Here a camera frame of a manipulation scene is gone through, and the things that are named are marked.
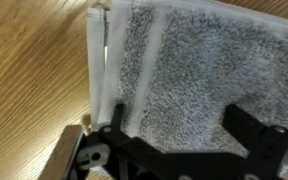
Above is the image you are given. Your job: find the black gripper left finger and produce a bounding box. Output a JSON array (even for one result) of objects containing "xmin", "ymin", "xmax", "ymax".
[{"xmin": 97, "ymin": 103, "xmax": 167, "ymax": 158}]

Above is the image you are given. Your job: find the grey terry cloth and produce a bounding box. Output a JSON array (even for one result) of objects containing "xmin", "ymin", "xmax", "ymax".
[{"xmin": 86, "ymin": 0, "xmax": 288, "ymax": 178}]

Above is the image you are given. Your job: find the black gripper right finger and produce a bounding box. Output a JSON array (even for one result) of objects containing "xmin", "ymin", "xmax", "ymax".
[{"xmin": 222, "ymin": 103, "xmax": 288, "ymax": 180}]

